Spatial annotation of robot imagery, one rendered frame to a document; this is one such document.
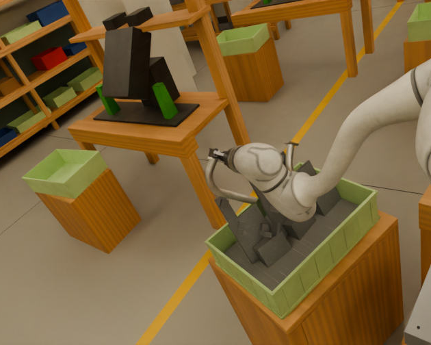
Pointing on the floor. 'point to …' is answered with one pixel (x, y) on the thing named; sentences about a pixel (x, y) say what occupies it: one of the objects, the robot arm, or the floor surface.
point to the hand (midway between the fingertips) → (217, 157)
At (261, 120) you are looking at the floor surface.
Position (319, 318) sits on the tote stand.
